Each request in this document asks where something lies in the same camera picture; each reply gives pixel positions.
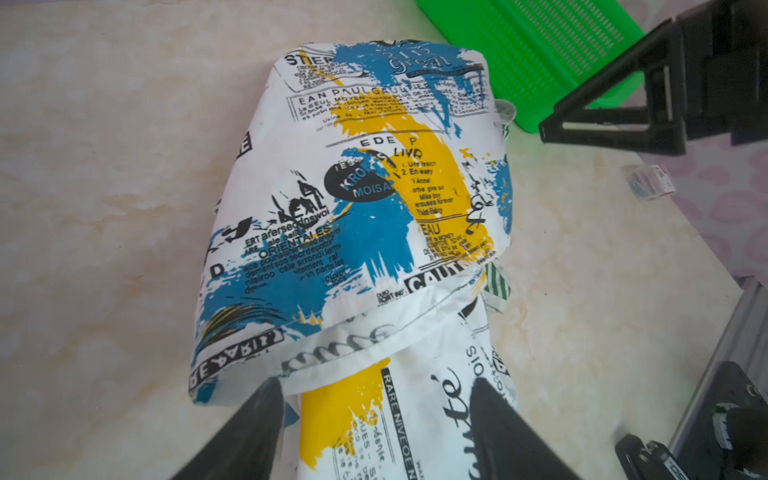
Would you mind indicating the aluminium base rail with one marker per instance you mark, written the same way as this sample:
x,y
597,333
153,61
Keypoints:
x,y
744,341

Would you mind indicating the green white striped garment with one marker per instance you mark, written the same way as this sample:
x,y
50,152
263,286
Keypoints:
x,y
497,291

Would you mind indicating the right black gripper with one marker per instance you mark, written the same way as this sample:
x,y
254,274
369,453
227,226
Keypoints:
x,y
711,75

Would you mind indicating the colourful printed white shirt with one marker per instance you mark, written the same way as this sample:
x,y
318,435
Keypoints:
x,y
348,259

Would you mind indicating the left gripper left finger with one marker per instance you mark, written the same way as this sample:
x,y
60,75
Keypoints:
x,y
245,447

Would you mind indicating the small white packet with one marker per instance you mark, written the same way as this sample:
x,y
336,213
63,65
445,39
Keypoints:
x,y
648,182

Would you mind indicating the green plastic basket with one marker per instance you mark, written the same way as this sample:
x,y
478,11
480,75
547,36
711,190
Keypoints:
x,y
538,51

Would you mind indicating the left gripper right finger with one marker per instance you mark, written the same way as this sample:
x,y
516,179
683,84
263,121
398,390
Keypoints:
x,y
506,447

